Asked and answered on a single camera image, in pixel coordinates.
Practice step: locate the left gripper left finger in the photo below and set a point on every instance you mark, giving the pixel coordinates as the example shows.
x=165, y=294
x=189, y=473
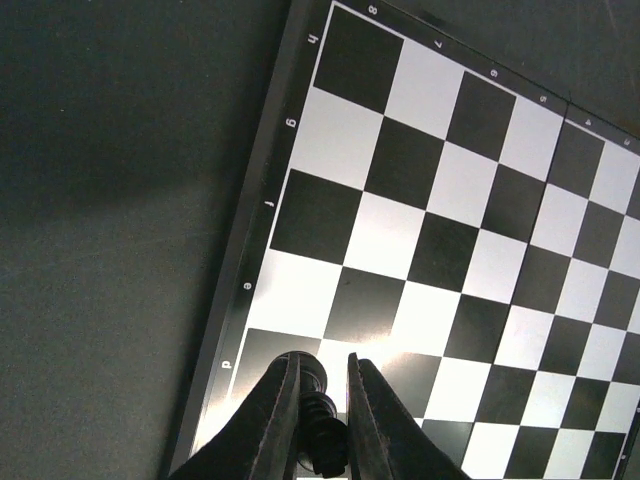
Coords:
x=259, y=440

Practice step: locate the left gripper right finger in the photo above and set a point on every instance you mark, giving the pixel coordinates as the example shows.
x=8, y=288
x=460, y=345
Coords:
x=385, y=442

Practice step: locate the black chess piece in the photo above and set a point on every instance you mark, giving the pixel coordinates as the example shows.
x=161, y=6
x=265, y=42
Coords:
x=322, y=444

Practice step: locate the black and white chessboard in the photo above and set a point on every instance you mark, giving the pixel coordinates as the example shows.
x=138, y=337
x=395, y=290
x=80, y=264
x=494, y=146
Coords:
x=473, y=234

